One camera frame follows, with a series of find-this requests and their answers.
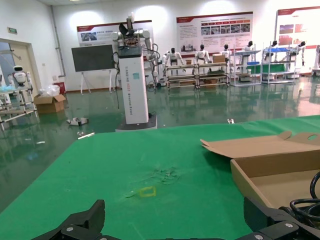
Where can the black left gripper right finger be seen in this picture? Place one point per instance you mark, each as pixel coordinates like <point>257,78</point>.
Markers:
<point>272,222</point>

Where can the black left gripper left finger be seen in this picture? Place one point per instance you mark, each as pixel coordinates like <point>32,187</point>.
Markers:
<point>82,222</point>

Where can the open brown cardboard box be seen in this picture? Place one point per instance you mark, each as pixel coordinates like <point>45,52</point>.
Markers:
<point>262,150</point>

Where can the open cardboard box with flaps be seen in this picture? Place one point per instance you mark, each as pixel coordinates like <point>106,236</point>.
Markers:
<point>47,106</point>

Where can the closed cardboard box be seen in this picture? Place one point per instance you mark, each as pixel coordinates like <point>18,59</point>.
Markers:
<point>218,58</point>

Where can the small cardboard box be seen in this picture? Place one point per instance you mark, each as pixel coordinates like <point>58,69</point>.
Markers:
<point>189,61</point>

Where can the green table cloth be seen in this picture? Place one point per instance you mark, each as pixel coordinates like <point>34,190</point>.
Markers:
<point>100,162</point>

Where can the white strip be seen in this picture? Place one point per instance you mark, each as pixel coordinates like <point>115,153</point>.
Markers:
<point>86,135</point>

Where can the grey floor debris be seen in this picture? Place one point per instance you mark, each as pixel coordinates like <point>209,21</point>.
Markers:
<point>77,121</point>

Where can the small silver metal piece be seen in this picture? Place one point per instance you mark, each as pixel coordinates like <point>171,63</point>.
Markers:
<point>230,121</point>

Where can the clear plastic bag pile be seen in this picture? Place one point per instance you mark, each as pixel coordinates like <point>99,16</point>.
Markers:
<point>50,90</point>

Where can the red bin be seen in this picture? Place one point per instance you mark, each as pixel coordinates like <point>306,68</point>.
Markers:
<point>60,87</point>

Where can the green panel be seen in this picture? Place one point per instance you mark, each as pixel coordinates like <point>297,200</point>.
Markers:
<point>273,68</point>

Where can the small white round-head robot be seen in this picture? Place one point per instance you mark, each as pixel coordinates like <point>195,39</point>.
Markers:
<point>18,75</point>

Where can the dark screen on stand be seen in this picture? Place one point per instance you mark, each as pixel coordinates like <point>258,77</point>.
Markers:
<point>92,57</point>

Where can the white shelf with blue trays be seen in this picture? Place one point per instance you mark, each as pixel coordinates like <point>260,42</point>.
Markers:
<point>277,50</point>

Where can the white metal shelf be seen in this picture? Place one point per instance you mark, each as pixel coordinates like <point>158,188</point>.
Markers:
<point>246,52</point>

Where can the white black humanoid robot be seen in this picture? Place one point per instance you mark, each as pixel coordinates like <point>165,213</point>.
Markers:
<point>299,48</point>
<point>248,50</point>
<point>226,53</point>
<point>271,48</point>
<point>173,57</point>
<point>202,54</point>

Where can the white poster with red photos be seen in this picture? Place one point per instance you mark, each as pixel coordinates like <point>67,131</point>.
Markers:
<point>300,25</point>

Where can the green exit sign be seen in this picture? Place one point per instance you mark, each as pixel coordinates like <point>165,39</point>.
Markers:
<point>12,30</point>

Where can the white pipe frame rack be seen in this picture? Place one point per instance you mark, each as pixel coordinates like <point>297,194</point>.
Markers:
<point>22,100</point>

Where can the pipe frame workbench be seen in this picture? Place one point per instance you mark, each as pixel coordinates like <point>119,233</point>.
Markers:
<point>212,65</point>
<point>181,67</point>

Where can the white wall pipe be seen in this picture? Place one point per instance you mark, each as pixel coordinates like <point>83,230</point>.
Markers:
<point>58,50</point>

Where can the beige door with frame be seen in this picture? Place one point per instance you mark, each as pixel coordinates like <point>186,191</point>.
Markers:
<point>22,57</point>

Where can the wide white red wall poster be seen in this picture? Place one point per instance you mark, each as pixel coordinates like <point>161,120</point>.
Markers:
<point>215,25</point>

